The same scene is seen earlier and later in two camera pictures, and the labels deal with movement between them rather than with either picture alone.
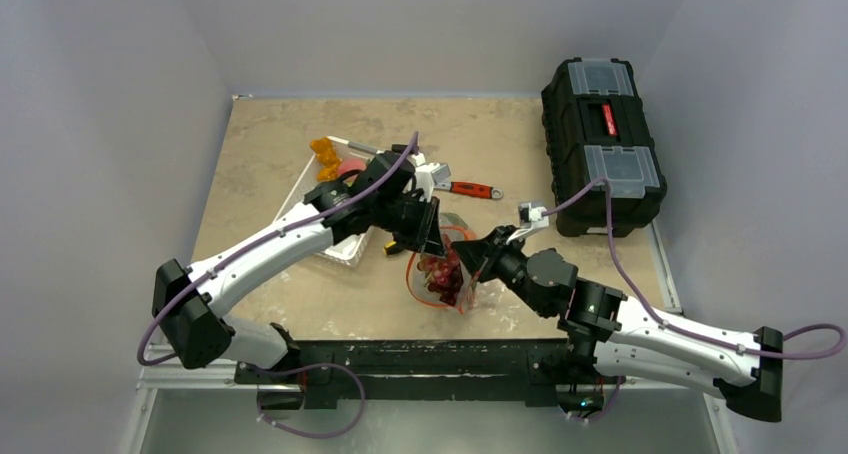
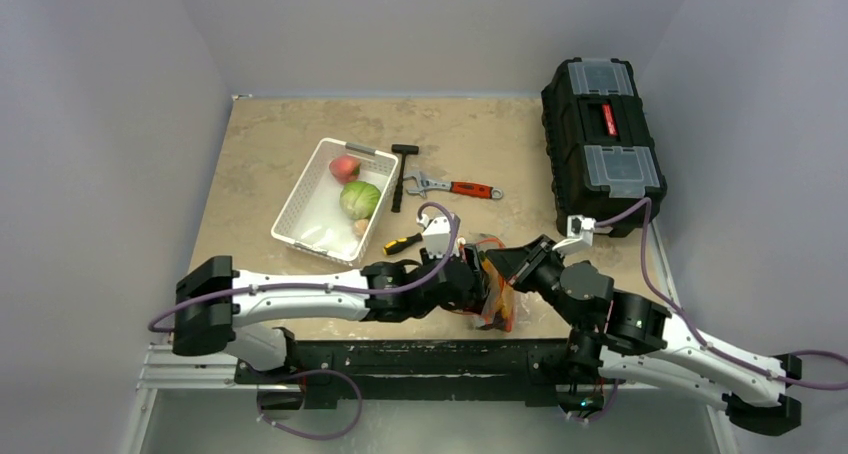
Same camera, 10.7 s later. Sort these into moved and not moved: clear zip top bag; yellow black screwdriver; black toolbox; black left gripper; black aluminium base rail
Moved: black left gripper; clear zip top bag
Not moved: black toolbox; black aluminium base rail; yellow black screwdriver
